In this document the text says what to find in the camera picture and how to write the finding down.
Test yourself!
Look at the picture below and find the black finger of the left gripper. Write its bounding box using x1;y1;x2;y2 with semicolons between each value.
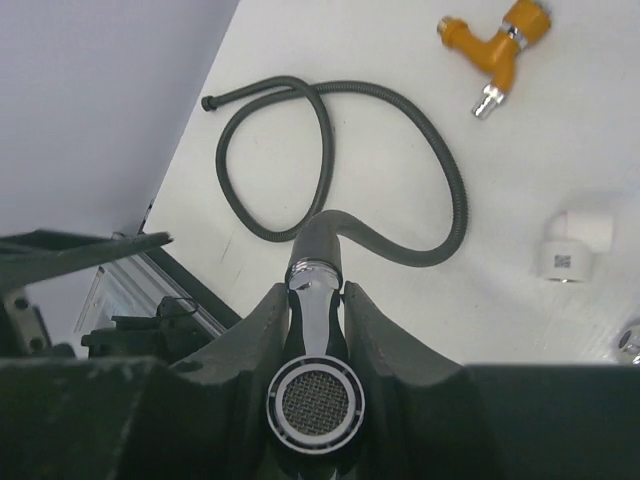
1;230;172;290

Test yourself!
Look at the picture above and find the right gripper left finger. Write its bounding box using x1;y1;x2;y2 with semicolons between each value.
1;284;288;479

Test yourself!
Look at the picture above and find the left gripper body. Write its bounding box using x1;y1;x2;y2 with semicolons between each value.
1;289;75;358

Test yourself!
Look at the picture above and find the white elbow fitting centre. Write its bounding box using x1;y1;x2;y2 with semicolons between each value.
537;209;615;283

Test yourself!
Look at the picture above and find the grey flexible hose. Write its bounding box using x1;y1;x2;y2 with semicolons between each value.
201;75;470;271

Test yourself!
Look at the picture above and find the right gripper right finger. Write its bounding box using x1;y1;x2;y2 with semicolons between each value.
343;283;639;479

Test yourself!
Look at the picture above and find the orange plastic faucet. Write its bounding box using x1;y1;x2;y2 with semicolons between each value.
437;1;552;120

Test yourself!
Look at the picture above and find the chrome lever faucet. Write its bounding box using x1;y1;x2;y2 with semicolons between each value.
265;260;366;479

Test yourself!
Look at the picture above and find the blue plastic faucet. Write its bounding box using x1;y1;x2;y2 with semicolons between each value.
614;321;640;366

